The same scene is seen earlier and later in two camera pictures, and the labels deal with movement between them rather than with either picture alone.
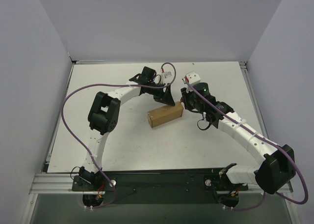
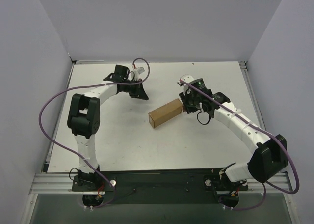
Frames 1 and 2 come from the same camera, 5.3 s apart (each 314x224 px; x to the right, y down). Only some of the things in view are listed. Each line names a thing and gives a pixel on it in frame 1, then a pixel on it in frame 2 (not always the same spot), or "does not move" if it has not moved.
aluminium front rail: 43,183 does not move
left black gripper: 161,93 to 135,92
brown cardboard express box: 165,114 does not move
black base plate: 159,186 does not move
